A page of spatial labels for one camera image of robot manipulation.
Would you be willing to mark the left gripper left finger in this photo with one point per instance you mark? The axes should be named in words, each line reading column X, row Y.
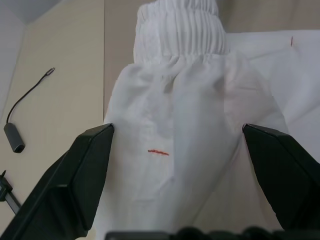
column 67, row 180

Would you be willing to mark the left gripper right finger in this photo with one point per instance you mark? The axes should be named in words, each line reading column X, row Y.
column 287, row 175

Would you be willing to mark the white cloth garment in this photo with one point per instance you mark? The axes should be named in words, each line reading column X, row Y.
column 190, row 112

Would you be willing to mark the dark grey caliper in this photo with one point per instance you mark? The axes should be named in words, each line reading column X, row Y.
column 7, row 190

